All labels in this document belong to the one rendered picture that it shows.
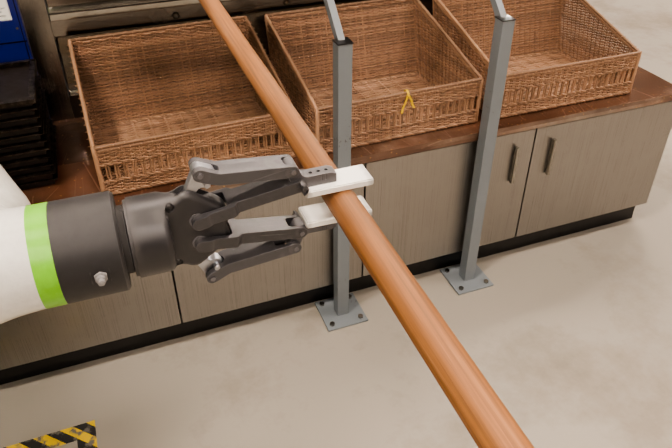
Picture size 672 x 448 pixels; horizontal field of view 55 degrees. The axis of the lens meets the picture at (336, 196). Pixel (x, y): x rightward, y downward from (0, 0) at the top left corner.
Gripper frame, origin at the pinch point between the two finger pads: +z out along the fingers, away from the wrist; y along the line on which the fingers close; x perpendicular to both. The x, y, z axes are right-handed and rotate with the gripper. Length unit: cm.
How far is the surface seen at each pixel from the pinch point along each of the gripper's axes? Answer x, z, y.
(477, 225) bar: -95, 86, 94
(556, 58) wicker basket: -139, 141, 60
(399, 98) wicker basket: -105, 59, 47
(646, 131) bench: -101, 156, 74
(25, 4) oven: -154, -38, 25
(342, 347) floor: -82, 34, 119
